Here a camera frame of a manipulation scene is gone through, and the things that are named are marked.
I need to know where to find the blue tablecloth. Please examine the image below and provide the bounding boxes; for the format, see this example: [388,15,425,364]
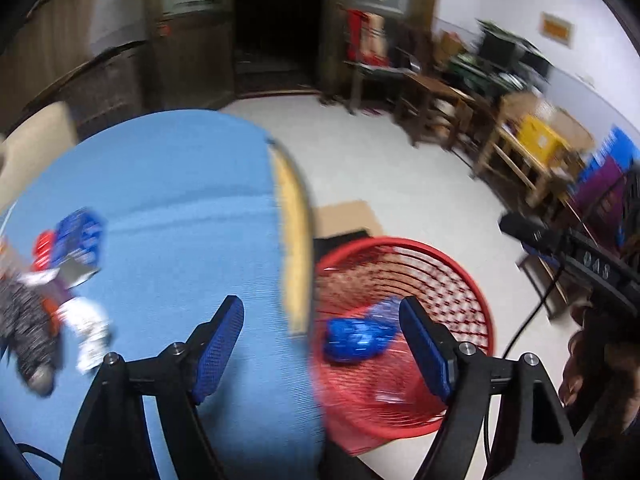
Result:
[0,109,326,480]

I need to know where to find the dark wooden chair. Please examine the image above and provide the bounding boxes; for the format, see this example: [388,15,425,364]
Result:
[395,72,477,149]

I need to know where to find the dark wooden crib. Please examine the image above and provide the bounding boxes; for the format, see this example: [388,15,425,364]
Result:
[22,42,147,136]

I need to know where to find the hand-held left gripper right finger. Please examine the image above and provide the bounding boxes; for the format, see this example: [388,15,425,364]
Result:
[399,296,583,480]

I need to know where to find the round wooden table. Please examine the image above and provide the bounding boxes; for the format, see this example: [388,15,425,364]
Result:
[266,137,317,337]

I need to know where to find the black cable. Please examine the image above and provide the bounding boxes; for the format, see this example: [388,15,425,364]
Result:
[12,442,51,470]
[500,255,581,358]

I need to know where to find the white purple box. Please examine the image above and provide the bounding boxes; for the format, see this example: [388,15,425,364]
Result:
[20,267,69,306]

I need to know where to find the metal frame chair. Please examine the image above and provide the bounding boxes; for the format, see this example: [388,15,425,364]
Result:
[342,57,417,114]

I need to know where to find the black white wrapper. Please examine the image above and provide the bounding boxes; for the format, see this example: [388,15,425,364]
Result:
[0,277,63,398]

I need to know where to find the blue carton box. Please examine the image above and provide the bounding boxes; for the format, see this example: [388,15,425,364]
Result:
[52,208,108,268]

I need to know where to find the brown cardboard box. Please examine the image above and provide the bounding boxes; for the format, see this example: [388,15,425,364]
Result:
[439,32,467,62]

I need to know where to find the orange wall sign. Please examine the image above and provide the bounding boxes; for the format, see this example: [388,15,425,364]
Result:
[540,11,575,50]

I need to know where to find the red plastic basket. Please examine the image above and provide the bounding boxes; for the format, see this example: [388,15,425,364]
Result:
[307,236,496,453]

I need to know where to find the flat cardboard sheet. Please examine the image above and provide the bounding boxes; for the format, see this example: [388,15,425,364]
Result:
[312,201,383,242]

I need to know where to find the silver foil pack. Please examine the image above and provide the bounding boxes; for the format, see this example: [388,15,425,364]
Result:
[59,257,101,289]

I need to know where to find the person's right hand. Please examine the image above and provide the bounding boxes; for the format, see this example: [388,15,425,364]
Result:
[557,304,640,433]

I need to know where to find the blue wrapper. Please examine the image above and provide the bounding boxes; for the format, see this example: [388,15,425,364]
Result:
[320,300,401,363]

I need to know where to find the red cloth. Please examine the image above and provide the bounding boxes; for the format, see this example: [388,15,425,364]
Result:
[345,7,392,67]

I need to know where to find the blue purple carton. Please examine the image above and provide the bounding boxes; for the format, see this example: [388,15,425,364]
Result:
[570,127,640,252]

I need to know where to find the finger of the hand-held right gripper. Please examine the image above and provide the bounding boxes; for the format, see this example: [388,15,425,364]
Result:
[499,212,547,248]

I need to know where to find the beige padded chair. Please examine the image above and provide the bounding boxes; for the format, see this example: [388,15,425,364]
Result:
[0,101,78,216]

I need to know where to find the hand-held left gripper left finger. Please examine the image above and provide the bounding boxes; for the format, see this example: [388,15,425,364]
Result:
[60,295,246,480]

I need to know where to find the white blue snack bag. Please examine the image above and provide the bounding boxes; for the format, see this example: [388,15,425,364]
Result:
[60,297,113,374]

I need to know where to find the yellow box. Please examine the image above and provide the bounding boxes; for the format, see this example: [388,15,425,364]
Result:
[515,115,567,162]

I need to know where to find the light wooden bench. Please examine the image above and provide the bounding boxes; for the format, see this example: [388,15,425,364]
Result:
[474,92,596,209]

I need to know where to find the orange wrapper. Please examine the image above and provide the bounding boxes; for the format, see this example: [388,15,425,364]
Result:
[40,297,63,333]

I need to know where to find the red crumpled wrapper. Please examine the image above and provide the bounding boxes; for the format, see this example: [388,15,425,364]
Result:
[34,230,57,264]

